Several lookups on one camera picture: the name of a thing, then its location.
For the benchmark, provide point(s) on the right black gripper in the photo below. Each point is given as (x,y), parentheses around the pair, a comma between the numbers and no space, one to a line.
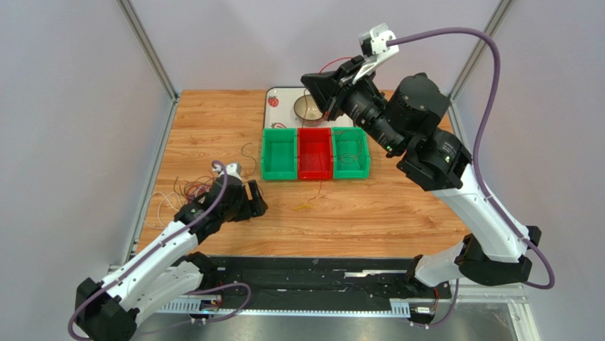
(337,94)

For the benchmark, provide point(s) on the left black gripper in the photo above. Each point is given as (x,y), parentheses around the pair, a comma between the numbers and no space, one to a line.
(253,208)

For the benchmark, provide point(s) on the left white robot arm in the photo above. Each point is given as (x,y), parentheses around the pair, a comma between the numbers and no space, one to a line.
(114,307)

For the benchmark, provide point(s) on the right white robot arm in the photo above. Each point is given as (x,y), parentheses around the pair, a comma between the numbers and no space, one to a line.
(407,127)

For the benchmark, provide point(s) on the beige ceramic bowl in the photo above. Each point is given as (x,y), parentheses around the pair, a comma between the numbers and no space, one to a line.
(307,111)

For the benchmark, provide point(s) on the white strawberry tray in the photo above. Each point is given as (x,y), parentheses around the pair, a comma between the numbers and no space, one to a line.
(279,111)

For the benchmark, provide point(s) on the red plastic bin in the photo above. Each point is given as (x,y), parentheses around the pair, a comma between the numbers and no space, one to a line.
(315,154)

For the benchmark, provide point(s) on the right green plastic bin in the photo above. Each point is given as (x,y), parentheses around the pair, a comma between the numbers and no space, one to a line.
(351,153)

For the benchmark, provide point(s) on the green plastic bin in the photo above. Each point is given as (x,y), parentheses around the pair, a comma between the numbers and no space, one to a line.
(351,153)
(279,154)

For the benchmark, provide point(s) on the left green plastic bin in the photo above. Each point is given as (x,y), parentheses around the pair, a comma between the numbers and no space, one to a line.
(279,154)

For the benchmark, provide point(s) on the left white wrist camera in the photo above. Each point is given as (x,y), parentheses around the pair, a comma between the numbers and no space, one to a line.
(232,170)

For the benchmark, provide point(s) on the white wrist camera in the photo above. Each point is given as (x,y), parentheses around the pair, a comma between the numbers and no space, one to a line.
(375,50)
(232,170)

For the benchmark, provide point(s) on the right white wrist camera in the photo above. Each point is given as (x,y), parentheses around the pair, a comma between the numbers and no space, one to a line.
(375,50)

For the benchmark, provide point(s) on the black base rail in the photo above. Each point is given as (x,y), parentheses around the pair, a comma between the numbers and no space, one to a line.
(320,284)

